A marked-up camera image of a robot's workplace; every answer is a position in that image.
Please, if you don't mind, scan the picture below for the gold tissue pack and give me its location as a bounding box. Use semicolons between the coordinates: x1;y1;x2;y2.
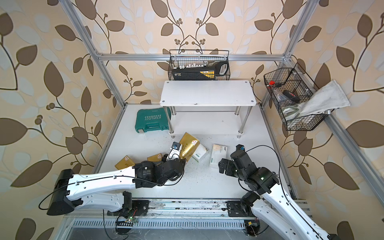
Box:
179;133;200;162
115;156;135;170
147;153;163;162

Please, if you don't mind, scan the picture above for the white tissue pack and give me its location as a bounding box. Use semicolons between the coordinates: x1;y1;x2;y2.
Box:
192;144;208;162
209;144;228;169

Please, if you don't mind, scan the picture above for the white tissue pack left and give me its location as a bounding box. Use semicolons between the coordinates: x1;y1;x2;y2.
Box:
192;144;208;162

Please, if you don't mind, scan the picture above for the black yellow tool box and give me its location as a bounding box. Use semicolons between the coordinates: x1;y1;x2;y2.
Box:
169;61;231;81

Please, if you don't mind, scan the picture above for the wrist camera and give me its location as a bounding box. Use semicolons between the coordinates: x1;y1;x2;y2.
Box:
167;142;182;160
236;144;245;152

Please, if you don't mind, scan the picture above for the white tissue pack middle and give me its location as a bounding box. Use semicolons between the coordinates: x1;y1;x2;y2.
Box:
209;144;228;169

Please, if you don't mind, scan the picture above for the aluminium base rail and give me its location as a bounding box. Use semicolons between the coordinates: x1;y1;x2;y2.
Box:
132;199;253;219

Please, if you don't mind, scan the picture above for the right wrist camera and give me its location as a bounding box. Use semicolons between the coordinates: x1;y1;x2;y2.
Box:
236;144;245;152

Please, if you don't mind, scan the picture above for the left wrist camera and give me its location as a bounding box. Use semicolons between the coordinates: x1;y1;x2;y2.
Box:
167;142;182;160

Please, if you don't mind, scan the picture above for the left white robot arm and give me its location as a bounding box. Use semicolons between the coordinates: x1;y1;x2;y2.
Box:
46;154;187;216

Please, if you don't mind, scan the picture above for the side black wire basket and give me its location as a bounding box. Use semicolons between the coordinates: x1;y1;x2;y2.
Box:
264;63;332;131

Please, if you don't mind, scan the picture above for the white cloth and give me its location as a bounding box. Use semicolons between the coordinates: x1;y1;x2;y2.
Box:
298;80;351;117

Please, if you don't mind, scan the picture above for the green plastic tool case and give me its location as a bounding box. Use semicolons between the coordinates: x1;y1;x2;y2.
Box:
135;108;169;133

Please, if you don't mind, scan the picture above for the white two-tier shelf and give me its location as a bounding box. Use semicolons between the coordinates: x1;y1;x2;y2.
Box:
160;80;257;138

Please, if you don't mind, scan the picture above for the back black wire basket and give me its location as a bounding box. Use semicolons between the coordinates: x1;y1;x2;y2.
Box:
168;49;231;81

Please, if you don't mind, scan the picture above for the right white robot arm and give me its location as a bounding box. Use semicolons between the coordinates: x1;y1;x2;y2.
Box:
218;145;339;240

